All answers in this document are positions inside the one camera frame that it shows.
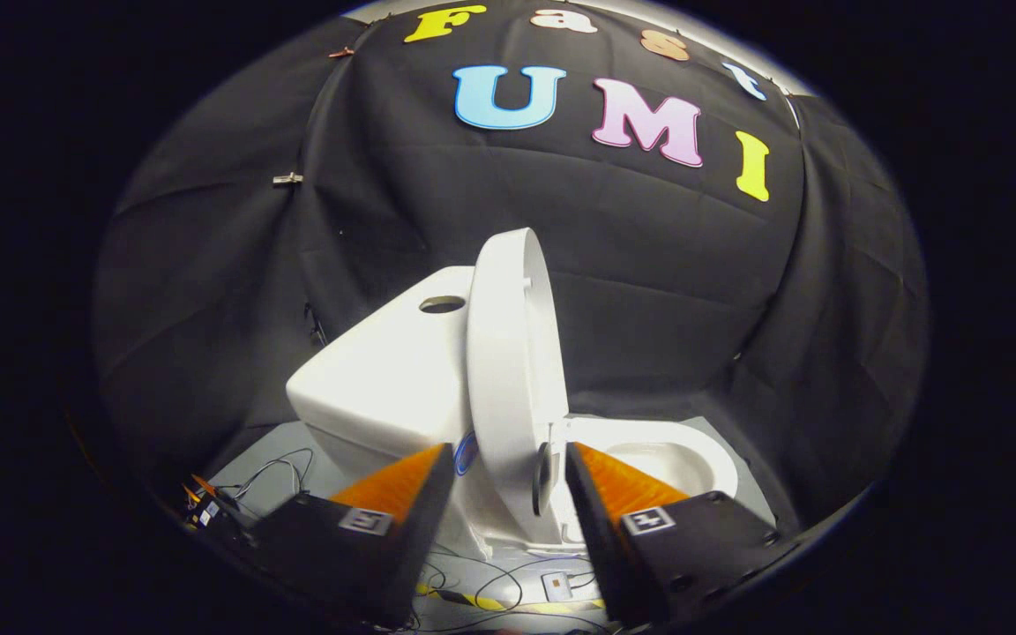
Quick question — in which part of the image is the black cable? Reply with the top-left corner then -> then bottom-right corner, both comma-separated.
224,447 -> 316,523
415,545 -> 606,634

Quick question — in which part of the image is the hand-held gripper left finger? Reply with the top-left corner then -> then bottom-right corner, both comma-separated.
246,443 -> 457,630

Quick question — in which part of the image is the white toilet seat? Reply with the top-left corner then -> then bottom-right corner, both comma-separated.
561,415 -> 741,509

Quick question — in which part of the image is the black backdrop cloth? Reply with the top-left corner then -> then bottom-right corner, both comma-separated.
92,0 -> 930,534

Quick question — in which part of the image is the yellow black striped floor tape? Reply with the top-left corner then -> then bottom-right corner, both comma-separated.
415,582 -> 606,615

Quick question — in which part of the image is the white toilet lid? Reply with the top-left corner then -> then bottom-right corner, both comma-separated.
467,228 -> 572,546

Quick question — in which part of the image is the small black electronic device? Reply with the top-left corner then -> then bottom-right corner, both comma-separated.
184,474 -> 250,535

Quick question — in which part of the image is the white toilet body with tank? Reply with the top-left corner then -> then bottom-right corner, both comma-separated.
286,265 -> 741,562

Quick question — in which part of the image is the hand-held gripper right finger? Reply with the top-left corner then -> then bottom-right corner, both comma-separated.
564,442 -> 783,628

